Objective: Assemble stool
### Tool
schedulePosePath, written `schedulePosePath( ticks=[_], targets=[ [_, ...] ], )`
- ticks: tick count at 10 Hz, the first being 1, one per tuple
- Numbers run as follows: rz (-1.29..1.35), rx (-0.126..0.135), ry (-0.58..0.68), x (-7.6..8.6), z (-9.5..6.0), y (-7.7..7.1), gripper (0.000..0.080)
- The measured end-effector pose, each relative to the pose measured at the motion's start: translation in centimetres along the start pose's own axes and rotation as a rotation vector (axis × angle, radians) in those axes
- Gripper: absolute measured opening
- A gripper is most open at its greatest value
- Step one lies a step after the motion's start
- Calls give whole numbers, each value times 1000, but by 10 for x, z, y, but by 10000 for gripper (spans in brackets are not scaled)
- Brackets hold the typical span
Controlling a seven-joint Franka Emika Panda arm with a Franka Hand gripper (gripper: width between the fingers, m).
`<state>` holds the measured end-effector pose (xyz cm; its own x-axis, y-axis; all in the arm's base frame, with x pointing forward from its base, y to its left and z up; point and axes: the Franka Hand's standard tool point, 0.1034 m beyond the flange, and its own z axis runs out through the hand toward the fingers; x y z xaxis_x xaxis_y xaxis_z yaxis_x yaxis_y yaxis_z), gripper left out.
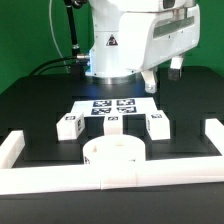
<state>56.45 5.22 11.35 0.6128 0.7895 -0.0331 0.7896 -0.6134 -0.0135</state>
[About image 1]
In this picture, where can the white U-shaped fence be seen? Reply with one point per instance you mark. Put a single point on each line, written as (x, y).
(108, 176)

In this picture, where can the white marker tag sheet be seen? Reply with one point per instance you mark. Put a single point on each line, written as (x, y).
(125, 106)

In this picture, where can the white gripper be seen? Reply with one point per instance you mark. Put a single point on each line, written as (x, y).
(149, 39)

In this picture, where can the white round stool seat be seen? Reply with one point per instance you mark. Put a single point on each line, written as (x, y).
(114, 148)

